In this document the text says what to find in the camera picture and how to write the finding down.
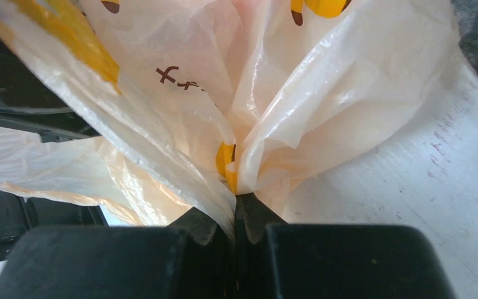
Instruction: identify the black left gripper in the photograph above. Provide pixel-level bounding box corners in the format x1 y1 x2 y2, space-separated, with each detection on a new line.
0 40 99 143

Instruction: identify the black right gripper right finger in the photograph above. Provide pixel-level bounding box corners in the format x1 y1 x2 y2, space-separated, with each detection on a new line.
235 194 455 298

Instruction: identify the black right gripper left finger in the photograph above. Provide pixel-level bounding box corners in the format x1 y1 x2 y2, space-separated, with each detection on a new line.
0 208 233 298

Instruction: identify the orange plastic grocery bag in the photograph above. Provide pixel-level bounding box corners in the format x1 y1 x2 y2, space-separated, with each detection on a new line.
0 1 459 235

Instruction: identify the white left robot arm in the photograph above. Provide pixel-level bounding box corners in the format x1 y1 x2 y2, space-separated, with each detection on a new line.
0 40 107 262

